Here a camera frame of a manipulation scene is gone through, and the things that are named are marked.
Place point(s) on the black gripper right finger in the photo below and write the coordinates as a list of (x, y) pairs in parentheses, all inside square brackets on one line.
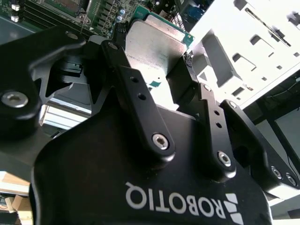
[(216, 131)]

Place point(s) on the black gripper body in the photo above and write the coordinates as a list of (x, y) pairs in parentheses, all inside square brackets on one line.
[(89, 178)]

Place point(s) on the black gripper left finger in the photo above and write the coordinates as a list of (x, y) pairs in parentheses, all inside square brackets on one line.
[(131, 98)]

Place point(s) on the silver CPU green board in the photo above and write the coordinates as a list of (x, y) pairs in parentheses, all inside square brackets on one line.
[(152, 44)]

